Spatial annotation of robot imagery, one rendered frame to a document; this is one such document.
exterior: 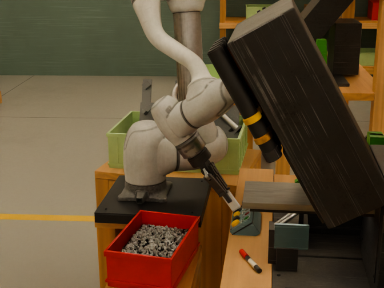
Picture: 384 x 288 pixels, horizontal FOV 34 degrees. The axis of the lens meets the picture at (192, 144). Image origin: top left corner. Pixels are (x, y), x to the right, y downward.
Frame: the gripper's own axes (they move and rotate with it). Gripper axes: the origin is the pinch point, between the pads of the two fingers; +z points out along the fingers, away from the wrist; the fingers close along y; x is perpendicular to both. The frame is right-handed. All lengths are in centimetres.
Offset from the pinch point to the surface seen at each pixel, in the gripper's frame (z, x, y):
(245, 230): 6.9, 1.9, 12.9
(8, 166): -40, -225, -284
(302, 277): 18.0, 14.7, 37.4
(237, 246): 7.2, -0.8, 20.3
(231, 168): 9, -12, -72
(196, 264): 7.7, -17.5, 15.2
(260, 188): -7.9, 17.9, 30.2
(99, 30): -106, -207, -671
